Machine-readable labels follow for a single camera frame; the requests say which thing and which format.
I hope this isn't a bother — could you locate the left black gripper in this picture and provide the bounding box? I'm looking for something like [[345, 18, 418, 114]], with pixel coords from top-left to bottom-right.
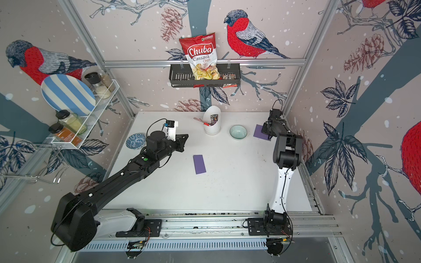
[[157, 133, 189, 162]]

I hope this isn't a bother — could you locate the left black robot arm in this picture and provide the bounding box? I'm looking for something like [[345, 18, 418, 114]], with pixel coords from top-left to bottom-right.
[[51, 130, 189, 252]]

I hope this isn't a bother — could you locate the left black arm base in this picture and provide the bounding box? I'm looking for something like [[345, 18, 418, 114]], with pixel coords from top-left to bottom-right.
[[116, 208, 162, 238]]

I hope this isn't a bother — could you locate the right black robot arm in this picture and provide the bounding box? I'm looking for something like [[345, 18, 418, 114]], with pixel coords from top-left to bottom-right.
[[262, 108, 303, 227]]

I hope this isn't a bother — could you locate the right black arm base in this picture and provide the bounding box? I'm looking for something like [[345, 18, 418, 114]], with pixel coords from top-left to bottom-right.
[[242, 205, 293, 237]]

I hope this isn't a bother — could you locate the blue patterned bowl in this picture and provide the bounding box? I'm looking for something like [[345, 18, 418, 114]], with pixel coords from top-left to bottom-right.
[[126, 133, 146, 150]]

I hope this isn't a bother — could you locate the light green glass bowl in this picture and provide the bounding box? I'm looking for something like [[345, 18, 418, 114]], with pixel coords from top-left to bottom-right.
[[229, 125, 248, 140]]

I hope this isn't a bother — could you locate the white utensil cup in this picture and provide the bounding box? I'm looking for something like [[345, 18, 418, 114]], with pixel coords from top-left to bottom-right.
[[202, 106, 221, 135]]

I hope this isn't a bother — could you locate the small seed spice jar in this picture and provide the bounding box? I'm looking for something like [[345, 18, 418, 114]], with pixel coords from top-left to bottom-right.
[[99, 71, 115, 93]]

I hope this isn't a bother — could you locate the red Chuba chips bag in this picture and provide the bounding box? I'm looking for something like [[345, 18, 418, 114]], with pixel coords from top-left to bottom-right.
[[179, 33, 220, 81]]

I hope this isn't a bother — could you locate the black lid spice grinder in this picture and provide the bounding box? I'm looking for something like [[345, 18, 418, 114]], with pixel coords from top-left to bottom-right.
[[84, 72, 111, 99]]

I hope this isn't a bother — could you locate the green sauce jar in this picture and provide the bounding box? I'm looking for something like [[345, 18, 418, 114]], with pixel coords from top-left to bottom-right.
[[55, 110, 87, 135]]

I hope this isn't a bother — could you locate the orange sauce jar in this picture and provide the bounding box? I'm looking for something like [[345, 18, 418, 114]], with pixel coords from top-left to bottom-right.
[[48, 123, 82, 146]]

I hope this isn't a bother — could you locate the blue white striped plate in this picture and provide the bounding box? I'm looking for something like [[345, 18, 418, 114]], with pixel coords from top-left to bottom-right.
[[41, 74, 96, 116]]

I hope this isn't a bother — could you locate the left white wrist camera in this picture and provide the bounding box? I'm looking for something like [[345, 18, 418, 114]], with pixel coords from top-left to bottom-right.
[[164, 120, 178, 141]]

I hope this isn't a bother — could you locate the red handled tool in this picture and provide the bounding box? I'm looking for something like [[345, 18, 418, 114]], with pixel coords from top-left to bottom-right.
[[194, 117, 210, 127]]

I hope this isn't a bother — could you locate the black hanging wire basket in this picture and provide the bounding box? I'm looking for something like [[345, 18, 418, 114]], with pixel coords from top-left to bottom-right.
[[169, 63, 241, 88]]

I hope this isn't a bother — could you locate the white wire wall shelf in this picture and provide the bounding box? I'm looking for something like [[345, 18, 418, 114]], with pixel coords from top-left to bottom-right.
[[48, 79, 120, 150]]

